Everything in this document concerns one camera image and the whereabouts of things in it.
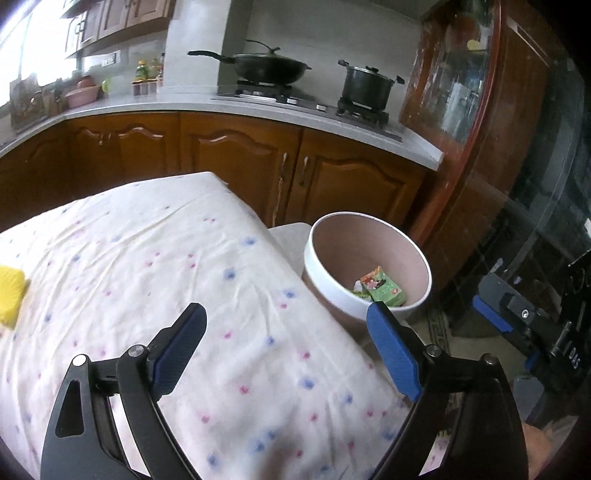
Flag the floral white tablecloth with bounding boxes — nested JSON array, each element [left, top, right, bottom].
[[1, 173, 409, 479]]

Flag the gas stove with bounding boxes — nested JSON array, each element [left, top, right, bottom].
[[212, 80, 403, 143]]

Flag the brown upper kitchen cabinets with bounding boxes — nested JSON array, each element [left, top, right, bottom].
[[61, 0, 175, 58]]

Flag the green milk carton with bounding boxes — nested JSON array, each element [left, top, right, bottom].
[[352, 266, 407, 307]]

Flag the brown kitchen cabinets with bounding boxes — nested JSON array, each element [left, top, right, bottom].
[[61, 0, 175, 58], [1, 112, 428, 228]]

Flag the dish drying rack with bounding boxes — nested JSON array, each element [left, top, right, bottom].
[[10, 74, 47, 132]]

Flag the yellow foam fruit net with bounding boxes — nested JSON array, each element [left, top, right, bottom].
[[0, 266, 27, 329]]

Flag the brown lower kitchen cabinets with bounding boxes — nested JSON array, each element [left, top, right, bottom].
[[1, 112, 428, 228]]

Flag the black wok with lid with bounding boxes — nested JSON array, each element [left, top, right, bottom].
[[187, 40, 311, 86]]

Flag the glass door wooden cabinet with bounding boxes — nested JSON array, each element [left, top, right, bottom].
[[400, 1, 566, 289]]

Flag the pink basin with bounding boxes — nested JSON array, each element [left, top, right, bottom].
[[65, 76, 100, 109]]

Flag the dark stock pot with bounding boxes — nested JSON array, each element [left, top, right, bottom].
[[338, 60, 406, 112]]

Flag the pink white trash bin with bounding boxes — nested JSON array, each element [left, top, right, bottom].
[[303, 211, 433, 338]]

